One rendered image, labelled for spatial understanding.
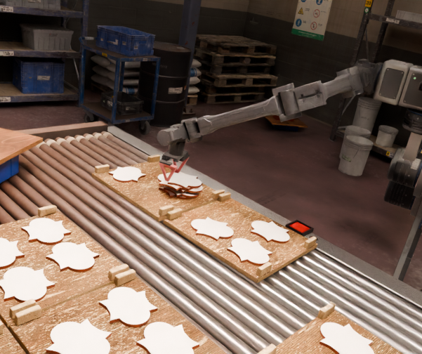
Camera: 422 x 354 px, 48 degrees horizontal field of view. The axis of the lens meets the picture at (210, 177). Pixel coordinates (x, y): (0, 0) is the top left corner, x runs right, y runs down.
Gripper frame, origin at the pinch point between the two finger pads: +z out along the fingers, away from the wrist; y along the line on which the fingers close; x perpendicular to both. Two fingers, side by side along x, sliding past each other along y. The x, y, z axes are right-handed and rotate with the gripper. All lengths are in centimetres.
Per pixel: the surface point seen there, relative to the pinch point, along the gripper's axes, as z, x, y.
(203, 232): 4.9, 22.8, 25.1
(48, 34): 21, -280, -306
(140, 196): 6.3, -6.4, 12.3
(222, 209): 5.8, 22.9, 3.7
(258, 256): 5, 43, 29
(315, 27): -28, -22, -568
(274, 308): 8, 53, 47
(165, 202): 6.2, 3.1, 11.4
